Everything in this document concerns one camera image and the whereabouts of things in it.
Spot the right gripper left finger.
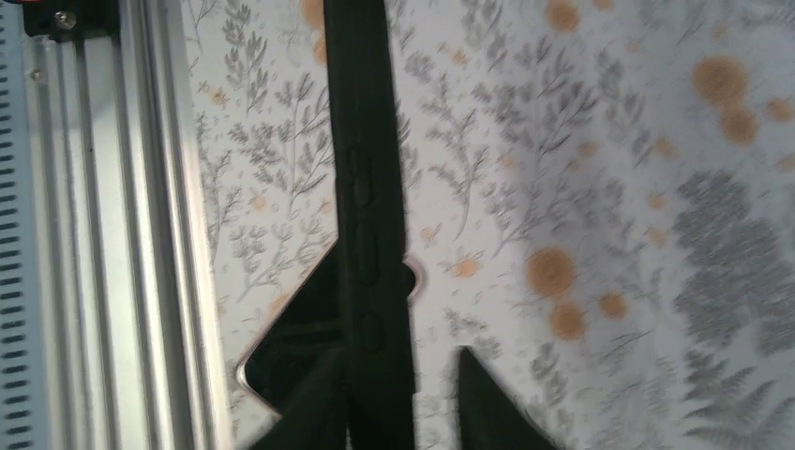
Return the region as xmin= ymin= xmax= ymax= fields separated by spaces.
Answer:
xmin=252 ymin=348 xmax=347 ymax=450

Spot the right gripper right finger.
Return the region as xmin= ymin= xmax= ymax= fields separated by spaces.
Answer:
xmin=457 ymin=347 xmax=557 ymax=450

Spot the black phone case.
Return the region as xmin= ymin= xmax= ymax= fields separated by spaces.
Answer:
xmin=323 ymin=1 xmax=415 ymax=449

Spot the black phone in pink case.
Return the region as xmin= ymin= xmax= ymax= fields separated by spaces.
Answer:
xmin=235 ymin=240 xmax=424 ymax=416

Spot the floral patterned table mat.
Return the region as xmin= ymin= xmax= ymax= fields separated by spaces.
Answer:
xmin=182 ymin=1 xmax=794 ymax=449

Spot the aluminium rail frame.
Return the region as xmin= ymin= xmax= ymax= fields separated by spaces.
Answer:
xmin=1 ymin=1 xmax=234 ymax=449

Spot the slotted grey cable duct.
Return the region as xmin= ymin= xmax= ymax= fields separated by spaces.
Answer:
xmin=1 ymin=4 xmax=50 ymax=449

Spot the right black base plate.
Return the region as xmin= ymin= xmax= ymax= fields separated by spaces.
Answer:
xmin=19 ymin=0 xmax=120 ymax=42

